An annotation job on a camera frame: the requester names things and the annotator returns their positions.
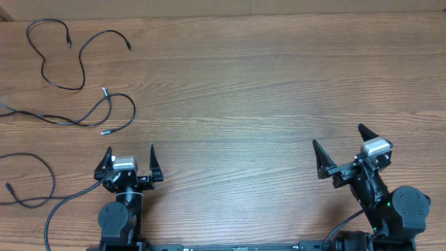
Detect black cable silver plugs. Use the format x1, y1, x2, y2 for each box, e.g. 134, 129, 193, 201
1, 87, 137, 135

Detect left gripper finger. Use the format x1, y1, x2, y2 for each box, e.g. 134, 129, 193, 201
149, 143, 164, 182
93, 146, 112, 181

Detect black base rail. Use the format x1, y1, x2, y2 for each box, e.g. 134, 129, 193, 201
86, 241, 408, 251

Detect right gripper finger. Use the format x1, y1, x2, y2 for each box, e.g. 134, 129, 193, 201
312, 139, 337, 179
357, 123, 379, 142

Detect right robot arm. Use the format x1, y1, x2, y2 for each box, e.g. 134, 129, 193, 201
312, 124, 431, 250

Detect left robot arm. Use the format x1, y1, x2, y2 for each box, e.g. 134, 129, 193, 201
94, 146, 164, 251

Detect black USB cable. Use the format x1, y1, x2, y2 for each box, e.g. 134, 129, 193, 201
0, 152, 70, 209

